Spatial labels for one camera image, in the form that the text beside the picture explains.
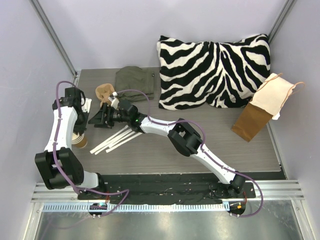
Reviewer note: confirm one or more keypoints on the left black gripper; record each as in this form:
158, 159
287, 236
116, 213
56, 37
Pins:
81, 124

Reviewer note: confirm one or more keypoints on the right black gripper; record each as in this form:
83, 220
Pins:
107, 115

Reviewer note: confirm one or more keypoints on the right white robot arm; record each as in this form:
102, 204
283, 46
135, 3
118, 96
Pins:
185, 139

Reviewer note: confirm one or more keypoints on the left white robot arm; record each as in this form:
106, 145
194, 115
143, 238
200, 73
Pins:
58, 166

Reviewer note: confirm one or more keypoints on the stacked brown paper cups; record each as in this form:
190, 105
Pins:
79, 140

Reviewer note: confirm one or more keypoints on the white paper straw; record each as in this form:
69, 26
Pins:
123, 142
113, 140
104, 143
120, 140

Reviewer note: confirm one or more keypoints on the brown cardboard cup carrier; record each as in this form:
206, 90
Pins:
103, 93

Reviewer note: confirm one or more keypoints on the olive green folded cloth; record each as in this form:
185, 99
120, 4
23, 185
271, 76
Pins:
135, 78

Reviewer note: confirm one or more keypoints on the zebra print pillow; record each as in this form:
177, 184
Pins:
220, 74

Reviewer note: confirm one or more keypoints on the brown paper bag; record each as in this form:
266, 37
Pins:
250, 122

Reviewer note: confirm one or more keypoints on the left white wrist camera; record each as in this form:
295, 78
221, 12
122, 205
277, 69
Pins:
86, 105

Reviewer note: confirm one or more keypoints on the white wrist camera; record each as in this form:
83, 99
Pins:
86, 105
114, 101

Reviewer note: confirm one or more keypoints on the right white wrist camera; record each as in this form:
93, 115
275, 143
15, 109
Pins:
114, 101

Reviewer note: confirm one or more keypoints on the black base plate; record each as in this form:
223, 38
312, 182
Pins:
170, 189

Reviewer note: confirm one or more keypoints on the cream cloth drawstring bag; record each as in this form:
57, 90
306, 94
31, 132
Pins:
272, 95

